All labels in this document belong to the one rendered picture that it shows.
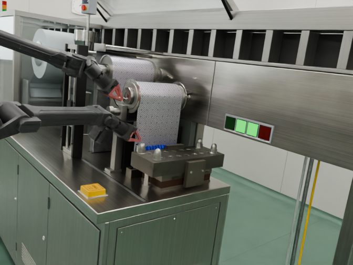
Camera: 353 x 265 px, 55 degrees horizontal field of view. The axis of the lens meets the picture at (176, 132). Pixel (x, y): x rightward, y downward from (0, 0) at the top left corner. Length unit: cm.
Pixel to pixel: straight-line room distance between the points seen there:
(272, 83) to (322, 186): 268
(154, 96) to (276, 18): 58
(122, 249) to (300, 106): 82
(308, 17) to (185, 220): 90
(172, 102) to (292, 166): 271
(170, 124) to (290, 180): 272
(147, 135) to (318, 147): 70
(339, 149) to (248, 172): 327
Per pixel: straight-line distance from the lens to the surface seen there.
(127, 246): 132
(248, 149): 442
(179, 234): 146
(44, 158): 173
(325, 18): 130
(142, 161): 137
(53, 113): 111
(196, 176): 146
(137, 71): 171
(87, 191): 129
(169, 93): 154
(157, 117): 151
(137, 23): 211
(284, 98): 134
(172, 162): 136
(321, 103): 126
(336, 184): 388
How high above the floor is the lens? 142
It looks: 12 degrees down
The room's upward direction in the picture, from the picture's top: 7 degrees clockwise
